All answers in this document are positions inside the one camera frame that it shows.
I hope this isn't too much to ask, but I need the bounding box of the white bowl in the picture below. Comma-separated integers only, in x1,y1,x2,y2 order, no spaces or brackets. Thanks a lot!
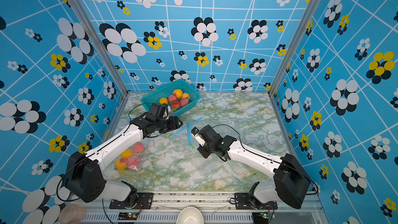
176,206,204,224

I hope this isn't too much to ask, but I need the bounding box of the yellow orange peach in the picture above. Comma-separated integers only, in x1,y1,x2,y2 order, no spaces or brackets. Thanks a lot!
115,157,127,171

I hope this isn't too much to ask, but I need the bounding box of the clear zip bag blue zipper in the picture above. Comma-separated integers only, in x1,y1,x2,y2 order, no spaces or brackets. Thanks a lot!
114,141,146,171

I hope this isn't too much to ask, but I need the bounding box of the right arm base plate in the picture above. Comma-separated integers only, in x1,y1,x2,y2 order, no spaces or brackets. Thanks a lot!
230,192,278,211

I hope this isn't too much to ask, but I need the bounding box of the yellow round peach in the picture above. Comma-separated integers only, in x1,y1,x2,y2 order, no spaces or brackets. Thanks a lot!
159,97,169,105

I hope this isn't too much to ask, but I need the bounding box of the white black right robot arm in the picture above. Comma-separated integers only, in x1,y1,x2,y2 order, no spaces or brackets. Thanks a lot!
191,125,312,209

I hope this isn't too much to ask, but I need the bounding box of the aluminium front rail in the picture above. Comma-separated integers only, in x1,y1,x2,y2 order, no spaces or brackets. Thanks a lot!
75,191,330,224

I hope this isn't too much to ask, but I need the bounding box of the pink peach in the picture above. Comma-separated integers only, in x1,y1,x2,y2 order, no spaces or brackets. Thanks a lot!
133,142,145,154

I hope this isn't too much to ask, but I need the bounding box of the yellow peach front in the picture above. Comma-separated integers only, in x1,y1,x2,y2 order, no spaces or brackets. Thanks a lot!
120,148,134,159

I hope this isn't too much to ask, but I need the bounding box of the yellow red peach top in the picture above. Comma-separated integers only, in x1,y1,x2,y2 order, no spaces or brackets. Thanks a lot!
173,89,183,99

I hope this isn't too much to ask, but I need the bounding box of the teal plastic mesh basket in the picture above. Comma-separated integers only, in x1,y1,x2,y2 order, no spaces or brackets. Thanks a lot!
141,79,201,116

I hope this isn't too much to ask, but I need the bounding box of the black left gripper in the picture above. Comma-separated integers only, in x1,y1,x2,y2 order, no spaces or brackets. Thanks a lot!
157,115,184,133

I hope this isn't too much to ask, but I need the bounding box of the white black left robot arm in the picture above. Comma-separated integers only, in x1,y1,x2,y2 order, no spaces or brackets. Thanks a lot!
58,115,183,207

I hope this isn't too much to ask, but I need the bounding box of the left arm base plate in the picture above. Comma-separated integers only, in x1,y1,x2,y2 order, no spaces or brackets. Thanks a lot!
109,192,154,210

